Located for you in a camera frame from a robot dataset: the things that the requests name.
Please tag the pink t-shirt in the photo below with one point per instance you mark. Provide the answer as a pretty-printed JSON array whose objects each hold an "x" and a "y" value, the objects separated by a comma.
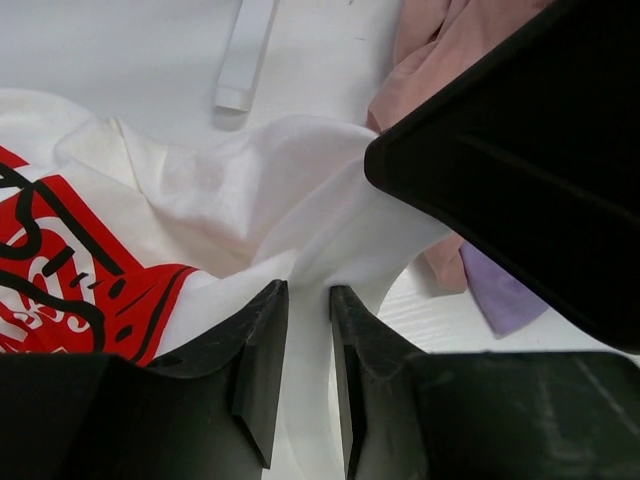
[{"x": 435, "y": 42}]

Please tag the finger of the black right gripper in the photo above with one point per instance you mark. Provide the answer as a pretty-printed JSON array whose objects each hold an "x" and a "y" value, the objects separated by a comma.
[{"x": 532, "y": 155}]

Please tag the white red printed t-shirt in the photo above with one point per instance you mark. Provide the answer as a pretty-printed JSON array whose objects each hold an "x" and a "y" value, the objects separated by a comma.
[{"x": 287, "y": 201}]

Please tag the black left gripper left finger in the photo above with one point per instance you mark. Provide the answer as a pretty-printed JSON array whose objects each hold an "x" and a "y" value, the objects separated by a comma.
[{"x": 224, "y": 388}]

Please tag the white clothes rack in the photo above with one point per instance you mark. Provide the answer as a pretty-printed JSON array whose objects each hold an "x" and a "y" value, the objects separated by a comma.
[{"x": 242, "y": 65}]

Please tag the lilac t-shirt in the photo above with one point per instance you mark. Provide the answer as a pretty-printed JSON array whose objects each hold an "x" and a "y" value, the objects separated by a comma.
[{"x": 506, "y": 303}]

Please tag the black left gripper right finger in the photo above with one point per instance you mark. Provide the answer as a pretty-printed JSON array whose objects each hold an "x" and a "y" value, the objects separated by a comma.
[{"x": 380, "y": 431}]

